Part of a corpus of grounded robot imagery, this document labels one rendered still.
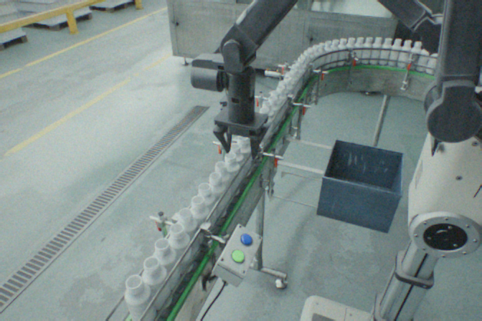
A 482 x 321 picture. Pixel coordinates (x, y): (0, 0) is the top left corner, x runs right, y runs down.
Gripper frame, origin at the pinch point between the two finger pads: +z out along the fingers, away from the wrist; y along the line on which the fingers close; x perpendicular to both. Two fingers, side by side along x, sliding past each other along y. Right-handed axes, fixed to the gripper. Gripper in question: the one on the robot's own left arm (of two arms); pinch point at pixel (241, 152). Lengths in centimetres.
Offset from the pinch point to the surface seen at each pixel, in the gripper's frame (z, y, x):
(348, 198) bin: 53, 25, 56
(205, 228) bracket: 27.9, -10.3, -1.7
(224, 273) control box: 31.7, -0.4, -10.6
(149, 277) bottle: 26.3, -14.9, -22.0
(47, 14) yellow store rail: 96, -501, 373
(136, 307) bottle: 28.9, -14.4, -28.6
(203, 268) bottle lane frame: 40.8, -10.0, -5.6
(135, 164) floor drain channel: 140, -156, 131
